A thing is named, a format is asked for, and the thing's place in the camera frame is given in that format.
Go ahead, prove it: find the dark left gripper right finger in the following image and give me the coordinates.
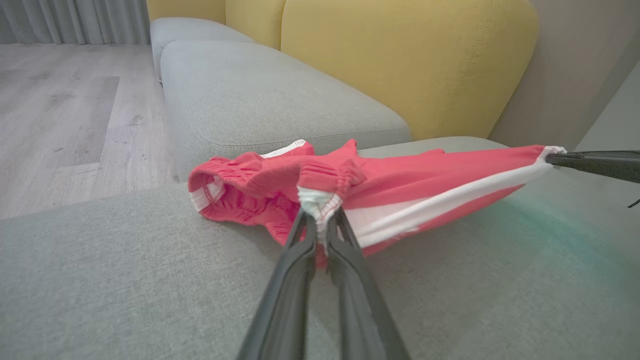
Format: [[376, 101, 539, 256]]
[[327, 207, 411, 360]]

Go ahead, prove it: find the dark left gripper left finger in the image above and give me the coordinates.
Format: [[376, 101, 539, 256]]
[[237, 207, 318, 360]]

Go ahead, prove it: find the yellow and grey sofa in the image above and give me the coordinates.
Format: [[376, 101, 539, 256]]
[[0, 136, 640, 360]]

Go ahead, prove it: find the grey sofa seat cushion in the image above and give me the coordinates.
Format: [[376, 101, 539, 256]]
[[160, 40, 412, 182], [149, 17, 256, 83]]

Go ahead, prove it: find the grey pleated curtain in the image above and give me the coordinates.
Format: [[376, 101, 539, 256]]
[[0, 0, 151, 46]]

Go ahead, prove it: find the red shorts white stripe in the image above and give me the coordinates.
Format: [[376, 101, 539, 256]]
[[188, 139, 567, 268]]

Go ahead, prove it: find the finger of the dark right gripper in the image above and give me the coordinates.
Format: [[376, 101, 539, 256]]
[[546, 150, 640, 165], [550, 162, 640, 184]]

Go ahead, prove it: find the wide yellow sofa back cushion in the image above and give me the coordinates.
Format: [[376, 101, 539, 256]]
[[281, 0, 539, 141]]

